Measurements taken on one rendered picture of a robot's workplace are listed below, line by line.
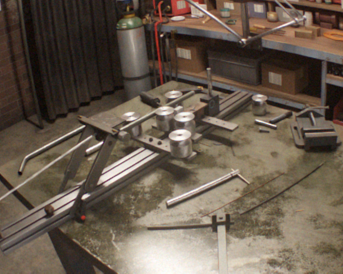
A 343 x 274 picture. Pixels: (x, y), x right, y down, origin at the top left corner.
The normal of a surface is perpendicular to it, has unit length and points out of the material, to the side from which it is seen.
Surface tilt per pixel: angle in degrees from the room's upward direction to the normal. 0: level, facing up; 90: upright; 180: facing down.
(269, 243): 0
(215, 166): 0
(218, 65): 90
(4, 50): 90
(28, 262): 0
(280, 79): 90
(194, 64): 90
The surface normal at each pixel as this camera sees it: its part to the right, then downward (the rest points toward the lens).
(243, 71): -0.69, 0.38
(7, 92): 0.72, 0.23
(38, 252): -0.11, -0.90
